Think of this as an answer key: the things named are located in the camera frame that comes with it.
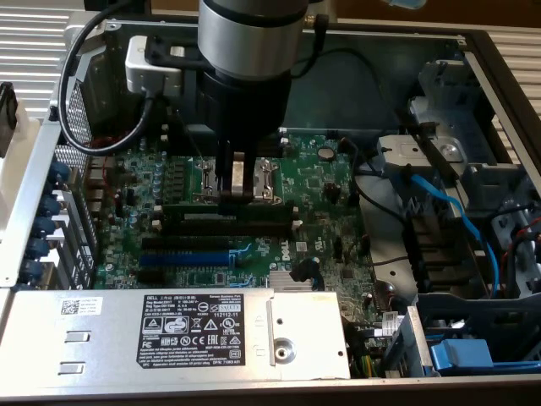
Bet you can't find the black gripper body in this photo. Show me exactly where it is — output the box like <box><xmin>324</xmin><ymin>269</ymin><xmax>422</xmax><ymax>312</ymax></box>
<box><xmin>200</xmin><ymin>69</ymin><xmax>294</xmax><ymax>147</ymax></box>

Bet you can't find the green RAM stick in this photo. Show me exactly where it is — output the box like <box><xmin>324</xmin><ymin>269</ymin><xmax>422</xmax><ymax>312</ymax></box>
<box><xmin>162</xmin><ymin>201</ymin><xmax>295</xmax><ymax>217</ymax></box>

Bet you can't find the black RAM slot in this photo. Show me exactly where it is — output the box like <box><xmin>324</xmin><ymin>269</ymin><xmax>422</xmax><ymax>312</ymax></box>
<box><xmin>151</xmin><ymin>218</ymin><xmax>302</xmax><ymax>237</ymax></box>
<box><xmin>161</xmin><ymin>123</ymin><xmax>288</xmax><ymax>145</ymax></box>
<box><xmin>154</xmin><ymin>205</ymin><xmax>299</xmax><ymax>222</ymax></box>
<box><xmin>161</xmin><ymin>134</ymin><xmax>291</xmax><ymax>158</ymax></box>

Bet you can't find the silver CPU socket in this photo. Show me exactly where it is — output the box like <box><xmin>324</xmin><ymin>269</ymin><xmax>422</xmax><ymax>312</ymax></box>
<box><xmin>192</xmin><ymin>156</ymin><xmax>285</xmax><ymax>205</ymax></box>

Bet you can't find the long black expansion slot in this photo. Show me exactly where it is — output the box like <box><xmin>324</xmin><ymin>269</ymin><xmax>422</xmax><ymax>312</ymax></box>
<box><xmin>141</xmin><ymin>235</ymin><xmax>232</xmax><ymax>251</ymax></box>

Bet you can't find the thin metal locking lever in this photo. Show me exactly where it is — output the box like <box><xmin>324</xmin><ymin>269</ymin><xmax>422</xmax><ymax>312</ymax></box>
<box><xmin>167</xmin><ymin>106</ymin><xmax>205</xmax><ymax>164</ymax></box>

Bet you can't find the green Dell motherboard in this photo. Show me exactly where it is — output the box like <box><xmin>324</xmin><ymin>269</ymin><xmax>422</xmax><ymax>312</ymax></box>
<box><xmin>86</xmin><ymin>133</ymin><xmax>409</xmax><ymax>377</ymax></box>

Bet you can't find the blue expansion slot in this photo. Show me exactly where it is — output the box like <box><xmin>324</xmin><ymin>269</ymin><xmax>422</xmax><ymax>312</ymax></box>
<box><xmin>139</xmin><ymin>250</ymin><xmax>232</xmax><ymax>267</ymax></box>

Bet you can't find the grey metal PC case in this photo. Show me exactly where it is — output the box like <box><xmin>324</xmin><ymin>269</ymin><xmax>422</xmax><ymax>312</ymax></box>
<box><xmin>0</xmin><ymin>10</ymin><xmax>541</xmax><ymax>401</ymax></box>

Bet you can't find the silver finned chipset heatsink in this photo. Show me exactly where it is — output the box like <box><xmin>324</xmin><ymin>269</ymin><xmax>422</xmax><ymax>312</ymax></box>
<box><xmin>269</xmin><ymin>270</ymin><xmax>297</xmax><ymax>292</ymax></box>

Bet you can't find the grey metal disk bay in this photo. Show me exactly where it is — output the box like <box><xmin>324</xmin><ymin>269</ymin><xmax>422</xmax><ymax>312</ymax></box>
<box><xmin>374</xmin><ymin>58</ymin><xmax>541</xmax><ymax>297</ymax></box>

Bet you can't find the blue plastic tab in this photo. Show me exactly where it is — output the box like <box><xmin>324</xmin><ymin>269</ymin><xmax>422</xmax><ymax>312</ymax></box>
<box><xmin>48</xmin><ymin>162</ymin><xmax>71</xmax><ymax>187</ymax></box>
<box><xmin>40</xmin><ymin>196</ymin><xmax>63</xmax><ymax>217</ymax></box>
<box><xmin>20</xmin><ymin>258</ymin><xmax>46</xmax><ymax>280</ymax></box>
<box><xmin>32</xmin><ymin>216</ymin><xmax>56</xmax><ymax>238</ymax></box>
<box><xmin>27</xmin><ymin>237</ymin><xmax>51</xmax><ymax>259</ymax></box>

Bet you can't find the silver power supply unit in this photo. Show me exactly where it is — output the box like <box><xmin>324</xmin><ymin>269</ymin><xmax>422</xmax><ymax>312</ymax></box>
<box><xmin>0</xmin><ymin>288</ymin><xmax>352</xmax><ymax>381</ymax></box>

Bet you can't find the black box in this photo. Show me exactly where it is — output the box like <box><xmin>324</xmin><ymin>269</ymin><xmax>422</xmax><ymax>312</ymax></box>
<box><xmin>83</xmin><ymin>0</ymin><xmax>152</xmax><ymax>14</ymax></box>

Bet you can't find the black plastic bar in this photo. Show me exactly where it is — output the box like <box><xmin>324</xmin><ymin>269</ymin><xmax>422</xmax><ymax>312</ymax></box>
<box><xmin>393</xmin><ymin>106</ymin><xmax>462</xmax><ymax>182</ymax></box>

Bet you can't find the white parts rack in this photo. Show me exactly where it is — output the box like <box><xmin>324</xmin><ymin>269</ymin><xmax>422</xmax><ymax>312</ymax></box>
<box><xmin>0</xmin><ymin>105</ymin><xmax>43</xmax><ymax>249</ymax></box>

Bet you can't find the black computer part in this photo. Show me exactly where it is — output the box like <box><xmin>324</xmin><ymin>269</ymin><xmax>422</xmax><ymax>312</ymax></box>
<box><xmin>0</xmin><ymin>81</ymin><xmax>19</xmax><ymax>133</ymax></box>

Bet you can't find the grey plastic disk bay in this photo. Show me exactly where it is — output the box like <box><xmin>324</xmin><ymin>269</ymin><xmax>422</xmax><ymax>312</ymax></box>
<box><xmin>416</xmin><ymin>291</ymin><xmax>541</xmax><ymax>365</ymax></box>

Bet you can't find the blue plastic latch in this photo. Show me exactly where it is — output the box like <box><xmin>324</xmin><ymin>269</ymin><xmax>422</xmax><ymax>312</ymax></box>
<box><xmin>427</xmin><ymin>337</ymin><xmax>541</xmax><ymax>377</ymax></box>

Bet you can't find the black wire connector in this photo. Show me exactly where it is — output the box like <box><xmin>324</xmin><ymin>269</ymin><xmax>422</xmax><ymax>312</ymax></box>
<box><xmin>290</xmin><ymin>257</ymin><xmax>325</xmax><ymax>293</ymax></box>

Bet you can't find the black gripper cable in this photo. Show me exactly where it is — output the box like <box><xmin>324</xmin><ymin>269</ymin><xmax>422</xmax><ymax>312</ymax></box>
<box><xmin>291</xmin><ymin>14</ymin><xmax>331</xmax><ymax>80</ymax></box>

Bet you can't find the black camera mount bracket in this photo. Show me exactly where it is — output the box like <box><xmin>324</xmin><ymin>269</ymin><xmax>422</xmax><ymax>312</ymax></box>
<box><xmin>143</xmin><ymin>36</ymin><xmax>208</xmax><ymax>71</ymax></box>

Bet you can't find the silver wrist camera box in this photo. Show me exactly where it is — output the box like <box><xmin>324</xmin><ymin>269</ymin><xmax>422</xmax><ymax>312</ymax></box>
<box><xmin>124</xmin><ymin>36</ymin><xmax>183</xmax><ymax>97</ymax></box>

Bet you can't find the thin red wire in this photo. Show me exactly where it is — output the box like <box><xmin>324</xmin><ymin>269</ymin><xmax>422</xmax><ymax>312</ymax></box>
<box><xmin>90</xmin><ymin>131</ymin><xmax>133</xmax><ymax>200</ymax></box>

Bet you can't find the black wire with connector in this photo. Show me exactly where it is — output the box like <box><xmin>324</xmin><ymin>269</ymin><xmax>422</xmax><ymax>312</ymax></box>
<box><xmin>295</xmin><ymin>47</ymin><xmax>401</xmax><ymax>128</ymax></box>

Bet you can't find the black camera cable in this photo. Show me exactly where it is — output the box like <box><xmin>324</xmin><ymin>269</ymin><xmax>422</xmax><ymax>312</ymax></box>
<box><xmin>57</xmin><ymin>0</ymin><xmax>160</xmax><ymax>156</ymax></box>

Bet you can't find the blue flat SATA wire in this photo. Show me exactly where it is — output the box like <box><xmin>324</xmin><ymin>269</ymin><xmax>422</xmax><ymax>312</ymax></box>
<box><xmin>389</xmin><ymin>167</ymin><xmax>502</xmax><ymax>299</ymax></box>

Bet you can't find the black ribbed plastic bracket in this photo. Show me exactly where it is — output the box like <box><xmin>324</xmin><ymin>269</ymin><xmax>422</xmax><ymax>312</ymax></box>
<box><xmin>401</xmin><ymin>213</ymin><xmax>483</xmax><ymax>295</ymax></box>

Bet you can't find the yellow green wire bundle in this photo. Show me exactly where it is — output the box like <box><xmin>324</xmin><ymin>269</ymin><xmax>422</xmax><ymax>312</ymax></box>
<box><xmin>352</xmin><ymin>353</ymin><xmax>380</xmax><ymax>379</ymax></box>

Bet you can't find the black and red wire bundle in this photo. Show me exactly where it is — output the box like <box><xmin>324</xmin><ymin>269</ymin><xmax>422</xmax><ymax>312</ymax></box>
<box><xmin>485</xmin><ymin>200</ymin><xmax>541</xmax><ymax>297</ymax></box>

